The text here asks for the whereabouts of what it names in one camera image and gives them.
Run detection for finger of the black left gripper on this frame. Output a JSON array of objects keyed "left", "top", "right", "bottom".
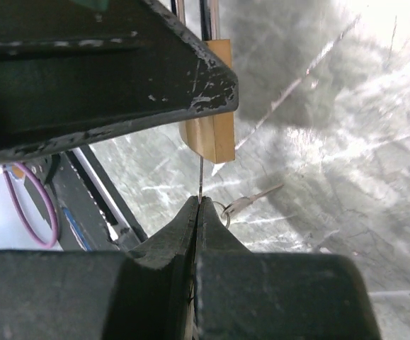
[{"left": 0, "top": 1, "right": 239, "bottom": 164}]

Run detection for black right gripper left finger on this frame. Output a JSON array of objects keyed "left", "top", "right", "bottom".
[{"left": 0, "top": 196, "right": 199, "bottom": 339}]

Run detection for small keys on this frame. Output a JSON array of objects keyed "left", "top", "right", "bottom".
[{"left": 212, "top": 183, "right": 284, "bottom": 229}]

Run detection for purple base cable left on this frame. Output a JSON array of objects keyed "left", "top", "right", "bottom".
[{"left": 1, "top": 161, "right": 59, "bottom": 249}]

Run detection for brass padlock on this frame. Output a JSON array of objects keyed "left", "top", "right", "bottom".
[{"left": 178, "top": 0, "right": 235, "bottom": 164}]

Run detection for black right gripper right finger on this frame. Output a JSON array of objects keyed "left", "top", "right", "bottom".
[{"left": 195, "top": 198, "right": 381, "bottom": 339}]

